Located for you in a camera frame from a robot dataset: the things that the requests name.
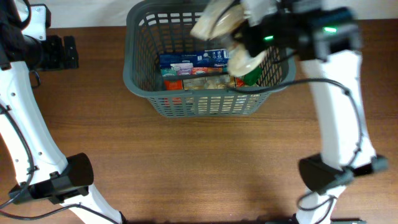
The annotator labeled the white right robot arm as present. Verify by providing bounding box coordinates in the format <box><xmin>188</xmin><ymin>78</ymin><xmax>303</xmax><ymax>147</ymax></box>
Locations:
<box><xmin>242</xmin><ymin>1</ymin><xmax>388</xmax><ymax>223</ymax></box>

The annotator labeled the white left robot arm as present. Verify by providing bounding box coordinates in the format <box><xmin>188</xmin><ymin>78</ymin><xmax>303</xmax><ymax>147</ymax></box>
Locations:
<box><xmin>1</xmin><ymin>0</ymin><xmax>126</xmax><ymax>223</ymax></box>

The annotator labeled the grey plastic basket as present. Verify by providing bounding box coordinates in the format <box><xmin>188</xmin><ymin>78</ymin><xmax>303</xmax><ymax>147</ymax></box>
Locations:
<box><xmin>123</xmin><ymin>1</ymin><xmax>296</xmax><ymax>118</ymax></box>

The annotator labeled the blue tea box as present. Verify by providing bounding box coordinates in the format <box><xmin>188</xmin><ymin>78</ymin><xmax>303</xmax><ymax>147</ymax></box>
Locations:
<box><xmin>159</xmin><ymin>49</ymin><xmax>229</xmax><ymax>77</ymax></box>

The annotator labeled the orange snack packet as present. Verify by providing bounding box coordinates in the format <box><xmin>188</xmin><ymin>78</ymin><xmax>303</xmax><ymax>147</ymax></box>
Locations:
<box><xmin>164</xmin><ymin>75</ymin><xmax>247</xmax><ymax>91</ymax></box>

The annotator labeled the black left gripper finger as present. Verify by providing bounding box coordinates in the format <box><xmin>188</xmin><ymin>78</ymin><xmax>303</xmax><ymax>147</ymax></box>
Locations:
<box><xmin>64</xmin><ymin>49</ymin><xmax>79</xmax><ymax>69</ymax></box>
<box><xmin>63</xmin><ymin>35</ymin><xmax>76</xmax><ymax>50</ymax></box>

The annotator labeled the beige paper pouch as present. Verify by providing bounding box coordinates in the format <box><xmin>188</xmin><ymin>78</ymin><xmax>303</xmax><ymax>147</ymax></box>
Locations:
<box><xmin>190</xmin><ymin>0</ymin><xmax>267</xmax><ymax>77</ymax></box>
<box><xmin>182</xmin><ymin>75</ymin><xmax>259</xmax><ymax>114</ymax></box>

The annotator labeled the green lidded jar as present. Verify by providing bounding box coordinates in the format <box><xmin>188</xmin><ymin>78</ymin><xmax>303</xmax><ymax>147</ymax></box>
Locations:
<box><xmin>243</xmin><ymin>67</ymin><xmax>262</xmax><ymax>86</ymax></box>

